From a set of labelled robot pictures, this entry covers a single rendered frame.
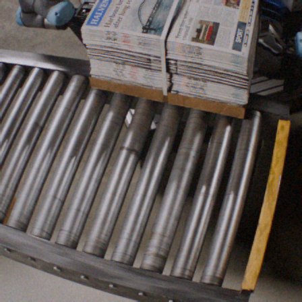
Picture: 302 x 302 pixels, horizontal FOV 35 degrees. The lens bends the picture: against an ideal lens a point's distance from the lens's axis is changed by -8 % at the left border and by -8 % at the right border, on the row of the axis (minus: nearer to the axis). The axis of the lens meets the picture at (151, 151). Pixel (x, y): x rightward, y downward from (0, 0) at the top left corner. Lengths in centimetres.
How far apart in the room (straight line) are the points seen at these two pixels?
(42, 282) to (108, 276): 91
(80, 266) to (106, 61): 46
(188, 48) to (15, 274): 124
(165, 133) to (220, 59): 24
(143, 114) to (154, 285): 42
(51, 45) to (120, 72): 140
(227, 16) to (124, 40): 23
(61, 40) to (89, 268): 170
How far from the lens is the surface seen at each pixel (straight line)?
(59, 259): 106
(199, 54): 104
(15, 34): 270
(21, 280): 194
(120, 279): 102
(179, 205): 108
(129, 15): 109
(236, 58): 102
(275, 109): 122
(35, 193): 115
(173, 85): 115
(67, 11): 130
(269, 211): 106
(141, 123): 118
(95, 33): 108
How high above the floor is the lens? 177
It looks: 59 degrees down
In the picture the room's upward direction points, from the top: 7 degrees counter-clockwise
